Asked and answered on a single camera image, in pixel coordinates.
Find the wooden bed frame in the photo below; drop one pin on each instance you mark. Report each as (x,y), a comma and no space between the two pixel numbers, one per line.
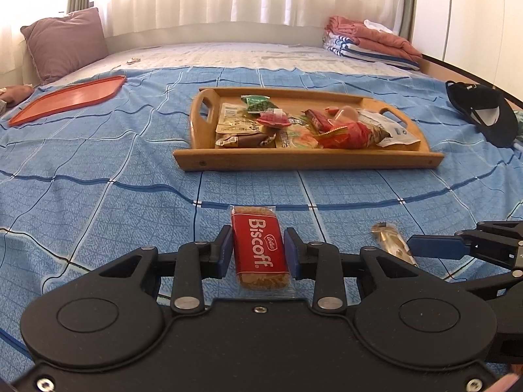
(437,69)

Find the brown soft cloth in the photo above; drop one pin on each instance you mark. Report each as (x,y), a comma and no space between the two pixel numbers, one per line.
(16,94)

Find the gold foil snack packet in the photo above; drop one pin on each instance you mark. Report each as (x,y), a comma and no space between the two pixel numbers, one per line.
(392,243)

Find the blue plaid bed sheet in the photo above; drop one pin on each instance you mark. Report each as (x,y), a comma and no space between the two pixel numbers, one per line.
(102,171)

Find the folded blue striped blanket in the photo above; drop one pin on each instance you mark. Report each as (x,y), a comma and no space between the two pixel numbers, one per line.
(351,47)

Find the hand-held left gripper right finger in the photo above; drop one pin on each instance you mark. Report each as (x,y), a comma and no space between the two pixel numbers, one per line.
(291,253)

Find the purple pillow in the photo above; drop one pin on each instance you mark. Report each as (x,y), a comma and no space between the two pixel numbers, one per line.
(65,45)

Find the person's right hand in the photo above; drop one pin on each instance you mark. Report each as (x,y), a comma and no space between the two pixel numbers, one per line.
(506,384)

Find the clear golden snack packet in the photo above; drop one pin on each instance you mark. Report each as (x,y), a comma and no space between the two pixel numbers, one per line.
(224,142)

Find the yellow orange snack packet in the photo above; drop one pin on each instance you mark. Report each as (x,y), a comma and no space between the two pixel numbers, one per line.
(298,138)

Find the small brown snack packet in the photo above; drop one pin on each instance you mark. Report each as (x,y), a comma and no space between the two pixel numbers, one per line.
(253,141)

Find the black cap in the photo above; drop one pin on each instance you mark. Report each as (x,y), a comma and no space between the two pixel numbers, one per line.
(482,98)

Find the green pea packet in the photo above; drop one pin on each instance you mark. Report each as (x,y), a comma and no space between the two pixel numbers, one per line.
(255,104)

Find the pink jelly cup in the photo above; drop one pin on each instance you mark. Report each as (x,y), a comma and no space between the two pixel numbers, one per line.
(347,112)

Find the wooden tray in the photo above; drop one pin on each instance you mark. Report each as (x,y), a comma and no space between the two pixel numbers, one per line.
(310,159)

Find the red snack packet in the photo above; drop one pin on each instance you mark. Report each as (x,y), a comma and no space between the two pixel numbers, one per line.
(351,135)

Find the clear red candy packet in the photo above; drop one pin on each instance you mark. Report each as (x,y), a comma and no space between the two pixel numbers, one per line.
(273,117)

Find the white snack packet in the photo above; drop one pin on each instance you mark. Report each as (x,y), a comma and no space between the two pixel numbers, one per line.
(396,130)

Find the cream bed headboard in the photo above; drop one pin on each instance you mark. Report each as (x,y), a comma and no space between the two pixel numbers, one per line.
(204,32)

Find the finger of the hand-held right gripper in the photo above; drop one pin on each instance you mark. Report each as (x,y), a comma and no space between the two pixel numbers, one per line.
(437,247)
(502,284)

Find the folded white cloth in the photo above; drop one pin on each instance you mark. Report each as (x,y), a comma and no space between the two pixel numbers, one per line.
(378,25)

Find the red biscuit packet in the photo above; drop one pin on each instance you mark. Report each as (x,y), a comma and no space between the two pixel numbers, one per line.
(257,245)

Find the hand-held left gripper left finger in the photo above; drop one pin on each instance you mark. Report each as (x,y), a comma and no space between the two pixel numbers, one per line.
(226,249)

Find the tan snack packet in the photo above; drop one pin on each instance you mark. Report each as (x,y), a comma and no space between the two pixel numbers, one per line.
(233,118)

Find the orange plastic tray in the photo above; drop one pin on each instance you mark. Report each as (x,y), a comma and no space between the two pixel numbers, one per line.
(69,98)

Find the dark red bar packet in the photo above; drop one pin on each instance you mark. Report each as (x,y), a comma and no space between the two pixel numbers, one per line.
(320,120)

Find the cream quilted bedspread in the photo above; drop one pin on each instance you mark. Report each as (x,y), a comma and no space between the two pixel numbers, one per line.
(245,55)

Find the folded clothes stack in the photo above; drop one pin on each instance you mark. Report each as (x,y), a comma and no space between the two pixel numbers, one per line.
(380,40)

